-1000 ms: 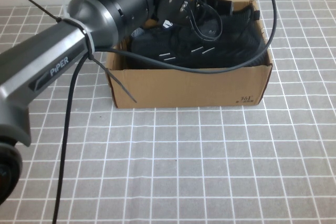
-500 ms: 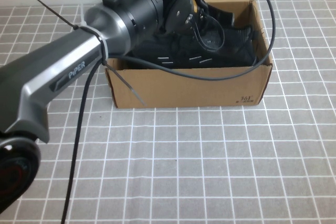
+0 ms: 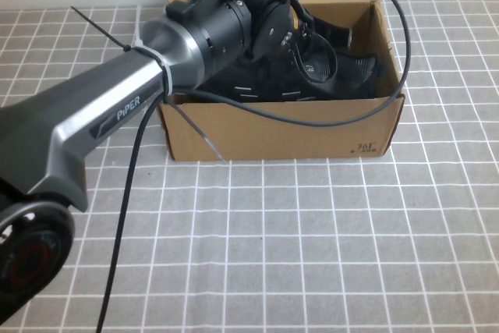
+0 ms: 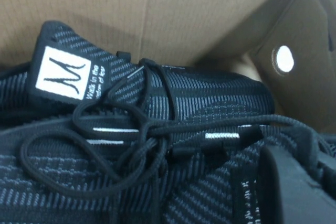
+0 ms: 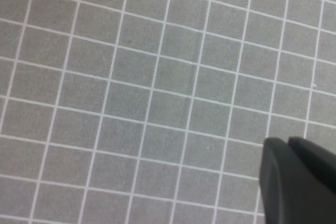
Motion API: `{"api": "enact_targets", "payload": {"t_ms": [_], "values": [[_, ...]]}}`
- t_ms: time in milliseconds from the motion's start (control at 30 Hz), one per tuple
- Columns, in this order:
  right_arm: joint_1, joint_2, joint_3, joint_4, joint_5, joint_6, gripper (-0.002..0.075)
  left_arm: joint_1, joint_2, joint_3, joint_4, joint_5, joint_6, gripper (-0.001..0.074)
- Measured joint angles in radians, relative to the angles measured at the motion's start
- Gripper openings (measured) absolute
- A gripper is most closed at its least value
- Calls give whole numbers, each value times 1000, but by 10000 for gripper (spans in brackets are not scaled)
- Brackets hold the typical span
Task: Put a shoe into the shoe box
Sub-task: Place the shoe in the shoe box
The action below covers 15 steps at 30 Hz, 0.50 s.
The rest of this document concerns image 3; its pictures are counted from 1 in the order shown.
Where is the black zip tie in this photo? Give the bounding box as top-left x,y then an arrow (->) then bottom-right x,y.
162,97 -> 226,161
71,5 -> 136,54

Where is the white zip tie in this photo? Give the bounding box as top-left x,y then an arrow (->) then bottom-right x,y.
133,4 -> 175,97

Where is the brown cardboard shoe box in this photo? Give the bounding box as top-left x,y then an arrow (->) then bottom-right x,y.
157,0 -> 406,162

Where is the grey checked tablecloth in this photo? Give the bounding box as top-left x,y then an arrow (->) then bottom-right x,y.
0,0 -> 499,333

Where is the long black cable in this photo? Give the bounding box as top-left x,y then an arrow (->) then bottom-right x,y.
96,0 -> 411,333

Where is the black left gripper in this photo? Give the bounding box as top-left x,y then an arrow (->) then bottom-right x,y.
252,0 -> 338,81

